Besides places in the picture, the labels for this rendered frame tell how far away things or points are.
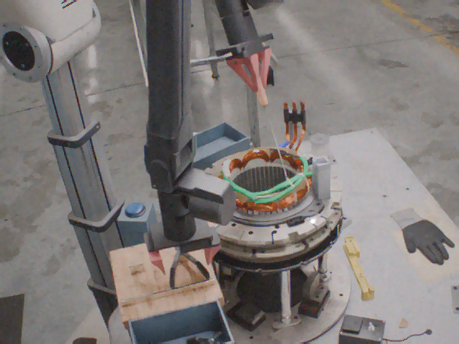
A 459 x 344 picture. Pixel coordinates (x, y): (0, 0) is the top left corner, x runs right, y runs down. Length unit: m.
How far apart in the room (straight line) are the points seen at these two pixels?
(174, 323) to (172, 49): 0.51
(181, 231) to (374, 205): 0.82
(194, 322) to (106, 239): 0.53
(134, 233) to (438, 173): 2.17
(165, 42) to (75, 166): 0.69
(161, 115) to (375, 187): 1.02
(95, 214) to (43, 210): 1.77
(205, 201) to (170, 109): 0.16
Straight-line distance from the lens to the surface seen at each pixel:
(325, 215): 1.14
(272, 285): 1.43
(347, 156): 1.87
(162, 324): 1.05
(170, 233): 0.98
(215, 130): 1.51
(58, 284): 2.74
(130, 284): 1.09
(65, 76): 1.31
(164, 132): 0.84
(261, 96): 1.08
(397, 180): 1.77
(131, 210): 1.30
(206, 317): 1.06
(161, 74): 0.80
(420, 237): 1.55
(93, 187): 1.44
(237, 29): 1.04
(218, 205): 0.89
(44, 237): 3.04
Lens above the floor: 1.83
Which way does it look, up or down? 36 degrees down
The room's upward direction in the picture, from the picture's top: 7 degrees counter-clockwise
